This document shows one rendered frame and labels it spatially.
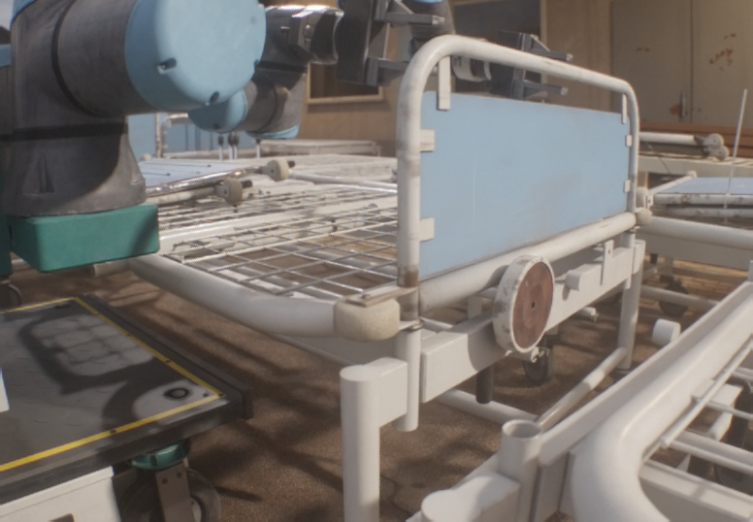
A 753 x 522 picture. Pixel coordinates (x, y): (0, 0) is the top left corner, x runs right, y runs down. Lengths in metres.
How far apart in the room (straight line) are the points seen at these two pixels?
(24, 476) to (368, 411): 0.40
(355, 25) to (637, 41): 6.25
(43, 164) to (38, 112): 0.06
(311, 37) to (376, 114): 8.15
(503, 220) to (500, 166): 0.07
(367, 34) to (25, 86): 0.45
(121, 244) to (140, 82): 0.22
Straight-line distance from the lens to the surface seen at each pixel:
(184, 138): 3.95
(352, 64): 0.82
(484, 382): 0.89
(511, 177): 0.74
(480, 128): 0.68
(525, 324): 0.70
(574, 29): 7.30
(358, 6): 0.82
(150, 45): 0.53
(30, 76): 0.71
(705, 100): 6.71
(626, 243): 1.22
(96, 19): 0.60
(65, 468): 0.73
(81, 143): 0.69
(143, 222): 0.70
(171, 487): 0.90
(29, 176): 0.70
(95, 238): 0.68
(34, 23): 0.71
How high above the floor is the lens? 0.68
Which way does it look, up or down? 11 degrees down
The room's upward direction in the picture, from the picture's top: straight up
